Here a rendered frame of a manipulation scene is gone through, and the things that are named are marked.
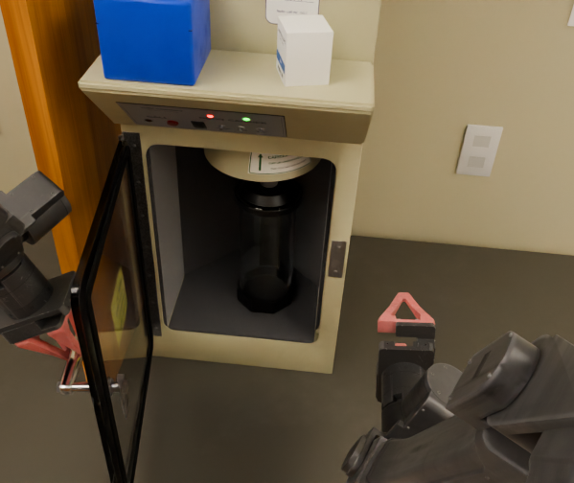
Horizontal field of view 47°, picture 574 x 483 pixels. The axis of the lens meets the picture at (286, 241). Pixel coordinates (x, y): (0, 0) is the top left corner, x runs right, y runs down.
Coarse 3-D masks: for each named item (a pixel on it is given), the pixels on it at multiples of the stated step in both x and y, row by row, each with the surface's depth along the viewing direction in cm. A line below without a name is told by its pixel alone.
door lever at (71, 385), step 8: (72, 352) 80; (72, 360) 79; (80, 360) 80; (64, 368) 78; (72, 368) 78; (64, 376) 77; (72, 376) 77; (64, 384) 76; (72, 384) 76; (80, 384) 76; (64, 392) 76; (72, 392) 76
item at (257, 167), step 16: (208, 160) 95; (224, 160) 92; (240, 160) 91; (256, 160) 90; (272, 160) 90; (288, 160) 91; (304, 160) 93; (240, 176) 91; (256, 176) 91; (272, 176) 91; (288, 176) 92
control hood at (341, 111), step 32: (96, 64) 74; (224, 64) 75; (256, 64) 75; (352, 64) 77; (96, 96) 72; (128, 96) 71; (160, 96) 71; (192, 96) 70; (224, 96) 70; (256, 96) 70; (288, 96) 69; (320, 96) 70; (352, 96) 70; (288, 128) 78; (320, 128) 77; (352, 128) 75
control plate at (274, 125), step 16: (128, 112) 77; (144, 112) 77; (160, 112) 76; (176, 112) 75; (192, 112) 75; (208, 112) 74; (224, 112) 74; (240, 112) 73; (192, 128) 82; (208, 128) 81; (224, 128) 80; (256, 128) 79; (272, 128) 78
